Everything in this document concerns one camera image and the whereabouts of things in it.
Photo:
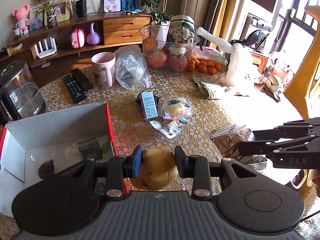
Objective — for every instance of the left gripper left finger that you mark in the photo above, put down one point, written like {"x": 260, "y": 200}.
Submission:
{"x": 119, "y": 168}

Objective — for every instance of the green dish cloth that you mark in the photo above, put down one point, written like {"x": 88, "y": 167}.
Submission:
{"x": 210, "y": 90}

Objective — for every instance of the white wifi router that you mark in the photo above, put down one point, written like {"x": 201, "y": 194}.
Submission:
{"x": 45, "y": 47}

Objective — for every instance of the white plastic bag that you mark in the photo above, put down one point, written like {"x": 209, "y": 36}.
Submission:
{"x": 241, "y": 74}

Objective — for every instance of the person right hand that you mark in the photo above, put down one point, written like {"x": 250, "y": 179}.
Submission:
{"x": 315, "y": 178}

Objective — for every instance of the white sausage snack packet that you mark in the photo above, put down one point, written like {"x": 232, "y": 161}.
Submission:
{"x": 170, "y": 128}

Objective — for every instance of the striped brown snack bag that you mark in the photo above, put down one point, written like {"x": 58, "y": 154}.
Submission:
{"x": 227, "y": 140}

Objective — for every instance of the blue picture card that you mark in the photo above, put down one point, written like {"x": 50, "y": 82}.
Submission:
{"x": 129, "y": 5}

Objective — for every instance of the pink ceramic mug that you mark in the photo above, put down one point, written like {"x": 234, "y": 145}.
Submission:
{"x": 103, "y": 66}

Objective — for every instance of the dark snack packet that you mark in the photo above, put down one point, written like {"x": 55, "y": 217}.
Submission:
{"x": 46, "y": 170}

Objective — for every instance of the small milk carton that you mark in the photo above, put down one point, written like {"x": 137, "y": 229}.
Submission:
{"x": 148, "y": 104}

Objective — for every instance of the yellow curtain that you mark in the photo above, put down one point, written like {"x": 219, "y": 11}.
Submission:
{"x": 215, "y": 15}

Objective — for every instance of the glass electric kettle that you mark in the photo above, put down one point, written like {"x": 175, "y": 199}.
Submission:
{"x": 20, "y": 96}

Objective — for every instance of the purple vase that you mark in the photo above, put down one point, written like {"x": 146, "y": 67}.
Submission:
{"x": 92, "y": 37}

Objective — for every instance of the bread bun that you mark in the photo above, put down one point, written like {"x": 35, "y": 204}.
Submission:
{"x": 176, "y": 108}

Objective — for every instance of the black speaker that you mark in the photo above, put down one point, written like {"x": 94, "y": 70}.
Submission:
{"x": 81, "y": 8}

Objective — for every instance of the pile of small tangerines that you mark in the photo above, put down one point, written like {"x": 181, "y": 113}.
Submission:
{"x": 203, "y": 66}

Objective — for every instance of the clear glass fruit bowl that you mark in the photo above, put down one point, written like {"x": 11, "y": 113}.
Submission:
{"x": 163, "y": 49}

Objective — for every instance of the red cardboard box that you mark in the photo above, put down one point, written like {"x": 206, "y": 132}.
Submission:
{"x": 58, "y": 136}

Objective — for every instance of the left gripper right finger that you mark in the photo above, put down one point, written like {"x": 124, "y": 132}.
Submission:
{"x": 197, "y": 168}

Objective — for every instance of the clear plastic zip bag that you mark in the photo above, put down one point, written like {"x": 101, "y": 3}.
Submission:
{"x": 131, "y": 68}

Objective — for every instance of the black remote control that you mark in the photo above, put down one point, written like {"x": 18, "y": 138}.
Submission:
{"x": 76, "y": 92}
{"x": 84, "y": 82}

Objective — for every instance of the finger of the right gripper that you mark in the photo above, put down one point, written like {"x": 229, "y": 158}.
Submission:
{"x": 290, "y": 130}
{"x": 262, "y": 147}

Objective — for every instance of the child portrait photo frame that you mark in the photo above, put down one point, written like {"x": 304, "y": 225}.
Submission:
{"x": 112, "y": 6}

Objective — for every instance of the pink plush bear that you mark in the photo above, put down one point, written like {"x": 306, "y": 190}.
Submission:
{"x": 23, "y": 21}

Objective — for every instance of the potted green tree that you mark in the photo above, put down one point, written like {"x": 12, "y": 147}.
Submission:
{"x": 159, "y": 17}

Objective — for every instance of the wooden tv cabinet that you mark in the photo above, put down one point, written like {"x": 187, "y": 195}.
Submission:
{"x": 114, "y": 29}

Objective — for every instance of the orange print snack bag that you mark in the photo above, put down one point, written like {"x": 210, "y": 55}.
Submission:
{"x": 95, "y": 148}

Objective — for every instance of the potted grass plant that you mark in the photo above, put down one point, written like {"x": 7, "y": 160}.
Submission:
{"x": 36, "y": 15}

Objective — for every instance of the framed photo cream frame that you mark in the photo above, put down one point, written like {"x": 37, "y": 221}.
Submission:
{"x": 56, "y": 11}

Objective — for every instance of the orange yellow squeeze toy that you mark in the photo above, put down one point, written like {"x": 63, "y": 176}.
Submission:
{"x": 157, "y": 171}

